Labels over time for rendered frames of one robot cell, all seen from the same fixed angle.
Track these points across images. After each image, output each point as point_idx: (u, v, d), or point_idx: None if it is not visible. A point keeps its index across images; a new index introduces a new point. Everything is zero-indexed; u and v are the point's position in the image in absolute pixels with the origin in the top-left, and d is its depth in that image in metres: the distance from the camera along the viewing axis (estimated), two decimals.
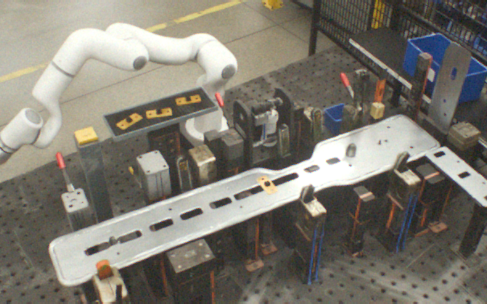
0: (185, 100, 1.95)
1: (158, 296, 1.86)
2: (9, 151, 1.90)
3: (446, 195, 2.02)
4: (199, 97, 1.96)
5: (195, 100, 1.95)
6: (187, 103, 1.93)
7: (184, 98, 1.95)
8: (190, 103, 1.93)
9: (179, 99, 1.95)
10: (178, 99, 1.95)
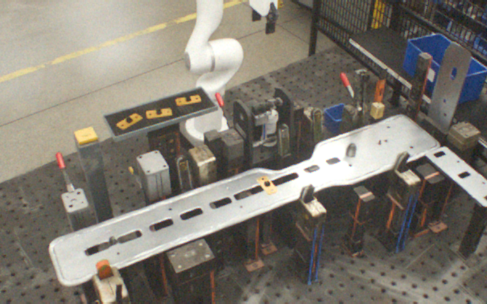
0: (185, 100, 1.95)
1: (158, 296, 1.86)
2: None
3: (446, 195, 2.02)
4: (199, 97, 1.96)
5: (195, 100, 1.95)
6: (187, 103, 1.93)
7: (184, 98, 1.95)
8: (190, 103, 1.93)
9: (179, 99, 1.95)
10: (178, 99, 1.95)
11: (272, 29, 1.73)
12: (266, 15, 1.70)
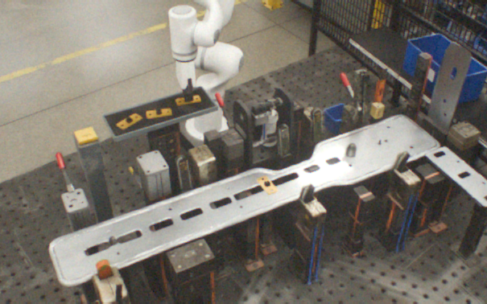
0: None
1: (158, 296, 1.86)
2: None
3: (446, 195, 2.02)
4: (199, 97, 1.96)
5: (195, 100, 1.95)
6: (187, 103, 1.93)
7: (184, 99, 1.95)
8: (190, 103, 1.93)
9: (179, 99, 1.95)
10: (178, 99, 1.95)
11: (190, 98, 1.92)
12: (184, 88, 1.88)
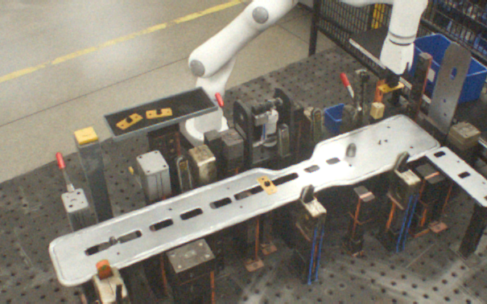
0: (388, 86, 1.85)
1: (158, 296, 1.86)
2: (388, 34, 1.73)
3: (446, 195, 2.02)
4: (399, 82, 1.87)
5: (398, 85, 1.86)
6: (393, 89, 1.84)
7: (385, 85, 1.86)
8: (395, 89, 1.84)
9: (381, 86, 1.85)
10: (380, 86, 1.85)
11: (397, 84, 1.83)
12: (396, 72, 1.79)
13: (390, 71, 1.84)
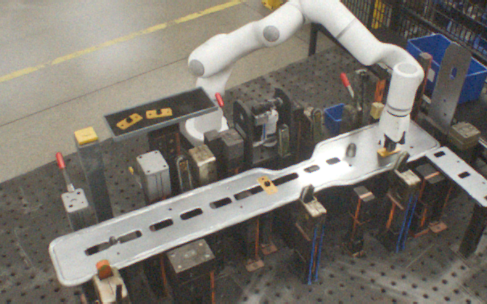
0: (386, 150, 1.98)
1: (158, 296, 1.86)
2: (385, 105, 1.86)
3: (446, 195, 2.02)
4: (397, 145, 2.00)
5: (394, 149, 1.99)
6: (390, 154, 1.97)
7: (384, 149, 1.99)
8: (393, 153, 1.97)
9: (380, 149, 1.98)
10: (378, 149, 1.98)
11: (394, 148, 1.95)
12: (394, 139, 1.92)
13: (388, 136, 1.97)
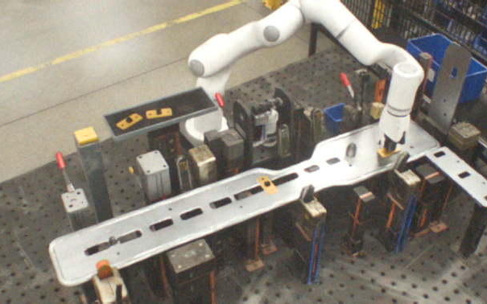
0: (386, 150, 1.98)
1: (158, 296, 1.86)
2: (385, 105, 1.86)
3: (446, 195, 2.02)
4: (397, 145, 2.00)
5: (395, 149, 1.99)
6: (390, 154, 1.97)
7: (384, 149, 1.99)
8: (393, 153, 1.97)
9: (380, 149, 1.98)
10: (378, 149, 1.98)
11: (394, 148, 1.95)
12: (394, 140, 1.92)
13: (388, 136, 1.97)
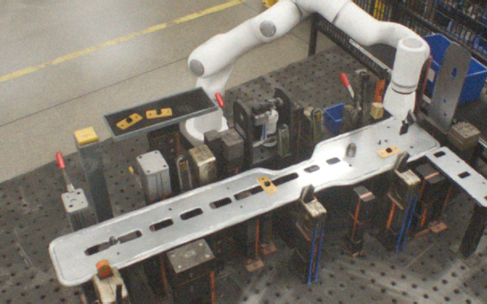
0: (385, 151, 1.98)
1: (158, 296, 1.86)
2: (390, 83, 1.80)
3: (446, 195, 2.02)
4: (396, 147, 2.00)
5: (394, 149, 1.99)
6: (390, 154, 1.97)
7: (384, 149, 1.99)
8: (392, 154, 1.97)
9: (380, 151, 1.98)
10: (378, 151, 1.98)
11: (406, 131, 1.86)
12: (402, 120, 1.83)
13: None
